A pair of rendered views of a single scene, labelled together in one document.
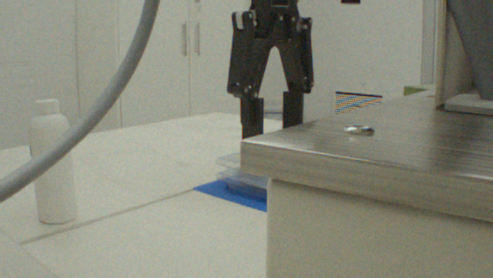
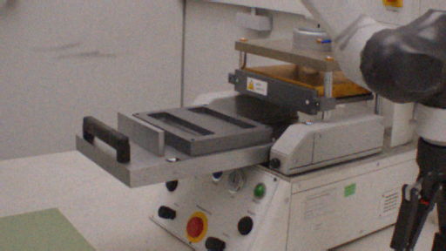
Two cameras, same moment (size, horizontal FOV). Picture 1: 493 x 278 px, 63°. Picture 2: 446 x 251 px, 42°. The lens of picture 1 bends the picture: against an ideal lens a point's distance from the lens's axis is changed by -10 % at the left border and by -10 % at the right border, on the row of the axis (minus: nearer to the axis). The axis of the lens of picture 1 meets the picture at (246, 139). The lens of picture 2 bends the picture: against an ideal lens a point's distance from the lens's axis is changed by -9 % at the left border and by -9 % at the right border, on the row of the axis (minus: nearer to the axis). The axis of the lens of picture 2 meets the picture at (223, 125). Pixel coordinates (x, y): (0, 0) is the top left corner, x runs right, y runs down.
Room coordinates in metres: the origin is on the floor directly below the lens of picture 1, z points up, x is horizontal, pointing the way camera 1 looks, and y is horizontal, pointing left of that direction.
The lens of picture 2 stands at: (1.41, -0.11, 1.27)
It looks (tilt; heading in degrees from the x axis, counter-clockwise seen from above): 15 degrees down; 197
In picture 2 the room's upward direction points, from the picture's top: 2 degrees clockwise
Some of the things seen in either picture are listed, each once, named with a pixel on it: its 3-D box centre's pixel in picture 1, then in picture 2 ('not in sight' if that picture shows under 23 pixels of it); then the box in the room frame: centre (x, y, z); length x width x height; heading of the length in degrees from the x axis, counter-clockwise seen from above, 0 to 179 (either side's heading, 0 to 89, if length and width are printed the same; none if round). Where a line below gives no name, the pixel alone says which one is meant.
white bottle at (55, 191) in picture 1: (52, 160); not in sight; (0.48, 0.23, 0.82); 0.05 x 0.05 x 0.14
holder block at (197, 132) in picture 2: not in sight; (199, 126); (0.41, -0.45, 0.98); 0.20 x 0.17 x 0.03; 53
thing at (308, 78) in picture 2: not in sight; (313, 70); (0.21, -0.29, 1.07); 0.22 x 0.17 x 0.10; 53
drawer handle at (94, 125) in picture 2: not in sight; (104, 137); (0.55, -0.57, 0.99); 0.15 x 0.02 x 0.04; 53
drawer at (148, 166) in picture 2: not in sight; (176, 137); (0.45, -0.48, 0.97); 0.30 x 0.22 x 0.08; 143
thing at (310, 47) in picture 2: not in sight; (328, 61); (0.19, -0.26, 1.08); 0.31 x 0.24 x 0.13; 53
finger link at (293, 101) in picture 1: (292, 117); not in sight; (0.60, -0.06, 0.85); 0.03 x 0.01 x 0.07; 48
